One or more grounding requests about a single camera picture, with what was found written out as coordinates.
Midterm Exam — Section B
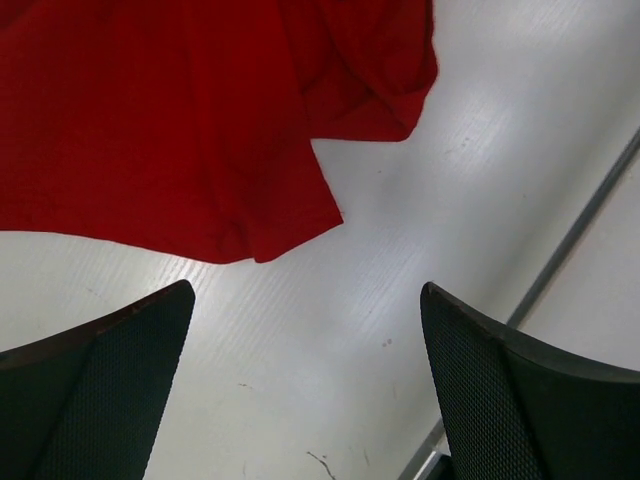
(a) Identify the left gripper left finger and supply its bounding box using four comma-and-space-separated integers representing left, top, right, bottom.
1, 280, 195, 479

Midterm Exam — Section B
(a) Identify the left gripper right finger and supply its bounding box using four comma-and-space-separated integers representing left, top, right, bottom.
420, 282, 639, 479

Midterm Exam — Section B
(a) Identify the red t shirt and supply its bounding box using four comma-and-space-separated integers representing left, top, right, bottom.
1, 1, 438, 264

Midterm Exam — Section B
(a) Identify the aluminium table edge rail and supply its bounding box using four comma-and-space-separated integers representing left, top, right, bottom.
399, 130, 639, 480

